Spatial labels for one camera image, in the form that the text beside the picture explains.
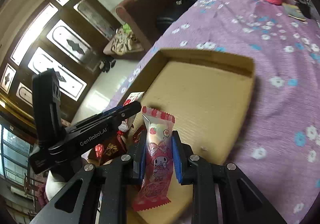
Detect white red narrow sachet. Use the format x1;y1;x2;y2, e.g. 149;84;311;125
123;92;144;106

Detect small dark booklet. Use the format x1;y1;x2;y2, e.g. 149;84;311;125
282;3;306;22

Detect cardboard tray box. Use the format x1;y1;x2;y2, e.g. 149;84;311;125
117;48;256;224

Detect dark red gold-character snack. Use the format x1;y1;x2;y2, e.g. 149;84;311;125
87;134;127;166

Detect purple floral tablecloth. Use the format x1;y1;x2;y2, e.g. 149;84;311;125
109;0;319;223

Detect wooden glass panel door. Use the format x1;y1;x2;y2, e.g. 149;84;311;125
1;0;120;122

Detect black shoes on floor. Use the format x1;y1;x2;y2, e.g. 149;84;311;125
99;59;116;73

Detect pink strawberry snack packet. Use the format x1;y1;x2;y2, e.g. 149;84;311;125
132;106;175;211

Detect bright red snack packet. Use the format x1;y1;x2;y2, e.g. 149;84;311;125
132;125;146;143

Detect brown fabric armchair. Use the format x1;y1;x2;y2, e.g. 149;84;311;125
113;0;176;61

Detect clothes pile on armchair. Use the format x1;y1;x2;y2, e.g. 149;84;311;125
111;23;142;56

